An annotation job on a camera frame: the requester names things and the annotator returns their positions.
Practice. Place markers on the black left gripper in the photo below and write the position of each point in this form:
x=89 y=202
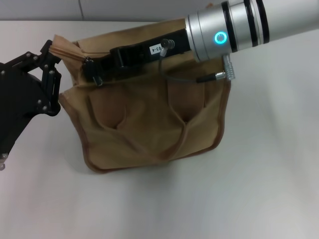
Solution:
x=17 y=99

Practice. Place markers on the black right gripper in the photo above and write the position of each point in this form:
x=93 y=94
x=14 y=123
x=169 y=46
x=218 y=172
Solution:
x=139 y=53

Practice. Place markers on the khaki fabric food bag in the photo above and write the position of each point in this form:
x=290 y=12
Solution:
x=149 y=119

